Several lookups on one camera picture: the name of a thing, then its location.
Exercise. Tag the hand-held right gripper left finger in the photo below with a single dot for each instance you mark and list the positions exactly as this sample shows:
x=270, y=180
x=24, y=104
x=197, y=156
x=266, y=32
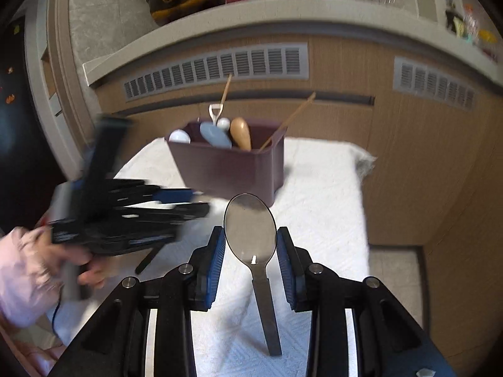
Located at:
x=218, y=267

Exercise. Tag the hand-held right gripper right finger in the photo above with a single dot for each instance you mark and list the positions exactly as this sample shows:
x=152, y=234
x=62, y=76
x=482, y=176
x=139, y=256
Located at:
x=286, y=267

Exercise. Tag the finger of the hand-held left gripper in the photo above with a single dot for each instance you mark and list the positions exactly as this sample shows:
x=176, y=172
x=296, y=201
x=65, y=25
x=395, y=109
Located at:
x=177, y=211
x=169, y=195

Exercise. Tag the large steel spoon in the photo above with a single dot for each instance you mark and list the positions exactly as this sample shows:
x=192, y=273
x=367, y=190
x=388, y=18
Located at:
x=249, y=224

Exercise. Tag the maroon utensil holder box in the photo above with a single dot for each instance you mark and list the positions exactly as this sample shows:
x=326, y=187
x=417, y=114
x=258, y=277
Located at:
x=228, y=172

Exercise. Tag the blue grey spoon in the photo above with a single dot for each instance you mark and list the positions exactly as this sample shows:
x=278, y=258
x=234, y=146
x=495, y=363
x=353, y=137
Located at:
x=214, y=135

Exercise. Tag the shovel shaped metal spoon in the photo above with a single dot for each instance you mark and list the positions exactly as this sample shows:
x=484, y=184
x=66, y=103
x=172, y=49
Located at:
x=214, y=122

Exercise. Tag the wooden chopstick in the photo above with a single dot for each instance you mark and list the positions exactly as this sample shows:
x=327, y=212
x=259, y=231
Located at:
x=226, y=90
x=290, y=119

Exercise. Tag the person's left hand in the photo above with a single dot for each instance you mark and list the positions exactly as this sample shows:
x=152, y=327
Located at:
x=94, y=273

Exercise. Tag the white textured towel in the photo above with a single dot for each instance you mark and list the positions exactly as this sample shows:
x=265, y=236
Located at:
x=322, y=204

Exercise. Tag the black panel with stickers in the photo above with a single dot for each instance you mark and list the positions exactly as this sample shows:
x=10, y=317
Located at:
x=19, y=125

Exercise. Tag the long grey vent grille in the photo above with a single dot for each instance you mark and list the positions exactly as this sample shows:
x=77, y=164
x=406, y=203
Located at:
x=235, y=66

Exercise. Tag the wooden cabinet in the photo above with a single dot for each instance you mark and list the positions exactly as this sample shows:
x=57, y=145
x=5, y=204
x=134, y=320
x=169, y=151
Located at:
x=412, y=165

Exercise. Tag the pale countertop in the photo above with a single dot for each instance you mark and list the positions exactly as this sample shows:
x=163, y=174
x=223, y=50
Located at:
x=275, y=15

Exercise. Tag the short grey vent grille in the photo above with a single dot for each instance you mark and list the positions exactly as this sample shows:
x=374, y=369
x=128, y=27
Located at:
x=432, y=82

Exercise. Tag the dark jar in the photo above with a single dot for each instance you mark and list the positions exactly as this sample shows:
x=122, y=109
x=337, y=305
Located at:
x=454, y=21

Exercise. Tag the yellow lid jar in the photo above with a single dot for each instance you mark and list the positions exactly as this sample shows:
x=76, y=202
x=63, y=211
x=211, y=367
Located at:
x=487, y=37

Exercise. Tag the clear bottle with orange cap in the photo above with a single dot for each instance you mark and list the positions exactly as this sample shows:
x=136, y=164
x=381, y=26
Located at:
x=470, y=23

